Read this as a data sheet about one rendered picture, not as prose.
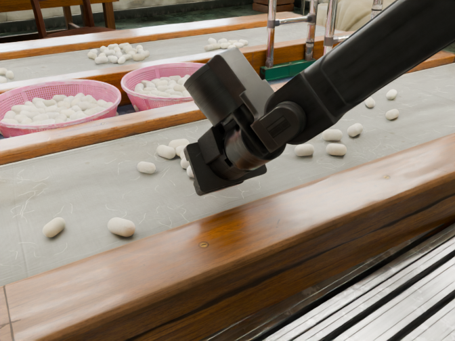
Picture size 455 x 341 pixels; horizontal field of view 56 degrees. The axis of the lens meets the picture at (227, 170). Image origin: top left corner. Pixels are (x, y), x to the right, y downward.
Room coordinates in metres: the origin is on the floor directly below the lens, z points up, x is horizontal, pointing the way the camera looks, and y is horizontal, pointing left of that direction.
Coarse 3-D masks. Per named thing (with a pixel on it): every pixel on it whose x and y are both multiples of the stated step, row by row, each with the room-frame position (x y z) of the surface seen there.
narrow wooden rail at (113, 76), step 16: (352, 32) 1.49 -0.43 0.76; (240, 48) 1.28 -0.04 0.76; (256, 48) 1.28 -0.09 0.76; (288, 48) 1.32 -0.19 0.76; (304, 48) 1.35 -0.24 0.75; (320, 48) 1.38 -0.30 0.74; (144, 64) 1.11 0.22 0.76; (256, 64) 1.26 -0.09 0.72; (32, 80) 0.98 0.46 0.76; (48, 80) 0.98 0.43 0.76; (96, 80) 1.02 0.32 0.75; (112, 80) 1.04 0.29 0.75
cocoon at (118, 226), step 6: (108, 222) 0.44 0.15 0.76; (114, 222) 0.43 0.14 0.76; (120, 222) 0.43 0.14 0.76; (126, 222) 0.43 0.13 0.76; (132, 222) 0.44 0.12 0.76; (108, 228) 0.43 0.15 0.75; (114, 228) 0.43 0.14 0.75; (120, 228) 0.43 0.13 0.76; (126, 228) 0.43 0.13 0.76; (132, 228) 0.43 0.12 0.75; (120, 234) 0.43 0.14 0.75; (126, 234) 0.42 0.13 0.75; (132, 234) 0.43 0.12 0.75
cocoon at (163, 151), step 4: (160, 148) 0.64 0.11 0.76; (164, 148) 0.64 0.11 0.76; (168, 148) 0.64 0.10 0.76; (172, 148) 0.64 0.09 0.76; (156, 152) 0.64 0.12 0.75; (160, 152) 0.64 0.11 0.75; (164, 152) 0.64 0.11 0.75; (168, 152) 0.63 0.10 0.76; (172, 152) 0.63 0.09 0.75; (164, 156) 0.64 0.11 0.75; (168, 156) 0.63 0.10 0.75; (172, 156) 0.63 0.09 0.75
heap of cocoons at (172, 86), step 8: (152, 80) 1.05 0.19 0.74; (160, 80) 1.07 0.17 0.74; (168, 80) 1.07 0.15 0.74; (176, 80) 1.08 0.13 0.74; (184, 80) 1.05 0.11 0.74; (136, 88) 0.99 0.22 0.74; (144, 88) 1.02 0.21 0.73; (152, 88) 0.99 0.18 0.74; (160, 88) 1.00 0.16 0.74; (168, 88) 1.00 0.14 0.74; (176, 88) 1.00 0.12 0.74; (184, 88) 1.00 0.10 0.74; (160, 96) 0.94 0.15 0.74; (168, 96) 0.94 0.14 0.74; (176, 96) 0.93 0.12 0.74; (184, 96) 0.96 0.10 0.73
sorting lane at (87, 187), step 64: (448, 64) 1.19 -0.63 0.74; (192, 128) 0.76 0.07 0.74; (384, 128) 0.76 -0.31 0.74; (448, 128) 0.76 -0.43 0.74; (0, 192) 0.53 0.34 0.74; (64, 192) 0.53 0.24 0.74; (128, 192) 0.53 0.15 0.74; (192, 192) 0.53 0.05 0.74; (256, 192) 0.53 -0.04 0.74; (0, 256) 0.39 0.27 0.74; (64, 256) 0.39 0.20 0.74
